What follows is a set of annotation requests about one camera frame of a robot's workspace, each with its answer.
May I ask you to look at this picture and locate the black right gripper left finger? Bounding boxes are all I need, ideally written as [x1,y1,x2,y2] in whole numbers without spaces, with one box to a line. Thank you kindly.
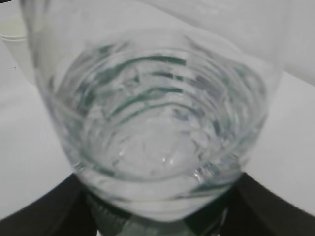
[0,174,97,236]

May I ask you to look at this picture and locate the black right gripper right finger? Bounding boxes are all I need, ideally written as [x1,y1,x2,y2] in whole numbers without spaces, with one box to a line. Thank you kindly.
[220,174,315,236]

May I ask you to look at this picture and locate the clear water bottle green label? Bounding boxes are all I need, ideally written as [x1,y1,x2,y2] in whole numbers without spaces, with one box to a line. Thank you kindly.
[20,0,291,236]

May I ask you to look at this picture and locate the white paper cup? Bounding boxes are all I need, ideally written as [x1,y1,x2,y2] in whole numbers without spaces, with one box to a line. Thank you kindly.
[0,15,27,41]

